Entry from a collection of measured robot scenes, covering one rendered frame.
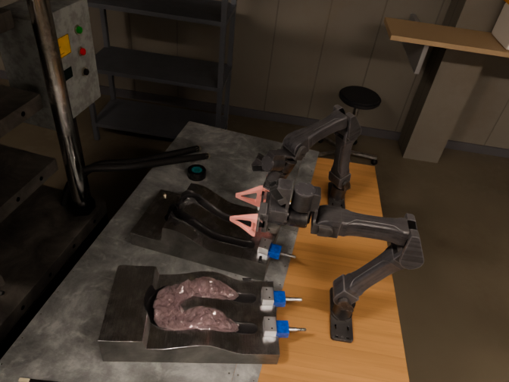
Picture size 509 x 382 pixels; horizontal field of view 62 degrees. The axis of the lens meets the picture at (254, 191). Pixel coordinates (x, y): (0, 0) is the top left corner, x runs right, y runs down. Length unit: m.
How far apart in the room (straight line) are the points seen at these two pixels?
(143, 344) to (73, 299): 0.34
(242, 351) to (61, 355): 0.51
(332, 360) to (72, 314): 0.81
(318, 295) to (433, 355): 1.16
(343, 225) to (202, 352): 0.53
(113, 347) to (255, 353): 0.39
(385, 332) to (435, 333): 1.15
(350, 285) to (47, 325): 0.91
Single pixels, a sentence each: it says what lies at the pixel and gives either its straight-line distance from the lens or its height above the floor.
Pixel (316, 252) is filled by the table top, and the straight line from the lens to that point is 1.64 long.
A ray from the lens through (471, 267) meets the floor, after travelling 3.11.
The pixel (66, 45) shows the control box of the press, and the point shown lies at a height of 1.35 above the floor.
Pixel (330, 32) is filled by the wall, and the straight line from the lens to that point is 3.61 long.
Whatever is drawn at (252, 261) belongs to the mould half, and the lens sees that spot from 1.44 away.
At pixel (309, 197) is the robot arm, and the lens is 1.08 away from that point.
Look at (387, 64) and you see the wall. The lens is 3.75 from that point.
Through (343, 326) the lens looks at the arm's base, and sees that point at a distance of 1.45.
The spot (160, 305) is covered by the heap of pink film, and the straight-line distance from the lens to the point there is 1.32.
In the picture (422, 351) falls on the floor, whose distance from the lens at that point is 2.54.
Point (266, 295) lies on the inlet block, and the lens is 1.37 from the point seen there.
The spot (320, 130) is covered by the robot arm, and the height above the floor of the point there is 1.22.
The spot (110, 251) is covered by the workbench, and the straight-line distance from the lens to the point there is 1.60.
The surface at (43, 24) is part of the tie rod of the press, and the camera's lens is 1.40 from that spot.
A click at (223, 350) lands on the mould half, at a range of 1.27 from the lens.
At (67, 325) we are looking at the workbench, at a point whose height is 0.80.
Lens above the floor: 1.98
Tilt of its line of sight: 40 degrees down
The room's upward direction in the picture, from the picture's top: 8 degrees clockwise
